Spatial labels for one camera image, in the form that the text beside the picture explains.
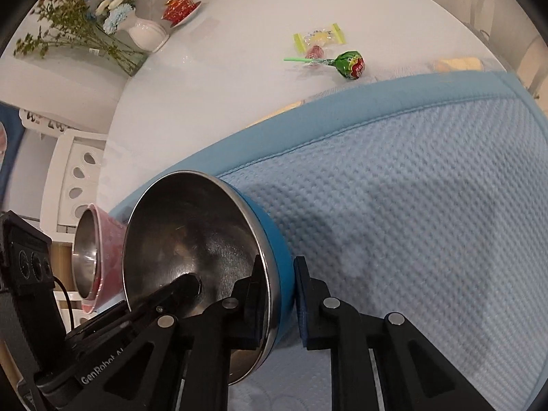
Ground blue artificial flowers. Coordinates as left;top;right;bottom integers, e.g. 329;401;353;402
73;0;165;35

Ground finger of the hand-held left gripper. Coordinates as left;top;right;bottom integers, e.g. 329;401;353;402
126;273;203;322

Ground yellow green candy packet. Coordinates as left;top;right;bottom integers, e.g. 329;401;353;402
293;23;347;50

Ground yellow-green dried flower sprigs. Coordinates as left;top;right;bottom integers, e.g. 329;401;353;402
13;0;129;65

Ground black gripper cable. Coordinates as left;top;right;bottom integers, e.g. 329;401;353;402
52;275;74;323

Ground blue steel bowl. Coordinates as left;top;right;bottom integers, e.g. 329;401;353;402
122;171;298;386

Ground blue cushion with pink print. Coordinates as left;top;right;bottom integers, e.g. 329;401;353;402
0;105;23;208

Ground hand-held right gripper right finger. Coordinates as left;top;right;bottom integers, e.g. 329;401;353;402
293;256;497;411

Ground white saucer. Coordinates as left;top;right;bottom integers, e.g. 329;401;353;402
169;0;203;28

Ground white chair with oval holes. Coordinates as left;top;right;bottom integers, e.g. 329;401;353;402
40;130;108;234

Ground red patterned cup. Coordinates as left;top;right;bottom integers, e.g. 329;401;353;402
162;0;194;23

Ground white carved chair rail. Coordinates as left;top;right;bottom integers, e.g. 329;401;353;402
19;109;86;140

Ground magenta steel bowl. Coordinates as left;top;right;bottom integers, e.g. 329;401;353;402
71;203;129;313

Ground clear glass vase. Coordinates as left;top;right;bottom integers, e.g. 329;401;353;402
92;38;148;78

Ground pink wrapped candy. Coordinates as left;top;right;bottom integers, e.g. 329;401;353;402
304;44;327;67

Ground green wrapped lollipop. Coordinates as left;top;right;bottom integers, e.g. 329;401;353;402
283;50;367;81

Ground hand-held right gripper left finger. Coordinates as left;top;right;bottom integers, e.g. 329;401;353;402
77;254;271;411

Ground white ceramic vase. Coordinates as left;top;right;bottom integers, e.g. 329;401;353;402
127;17;171;54

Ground light blue embossed mat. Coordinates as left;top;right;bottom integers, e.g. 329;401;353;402
107;68;548;411

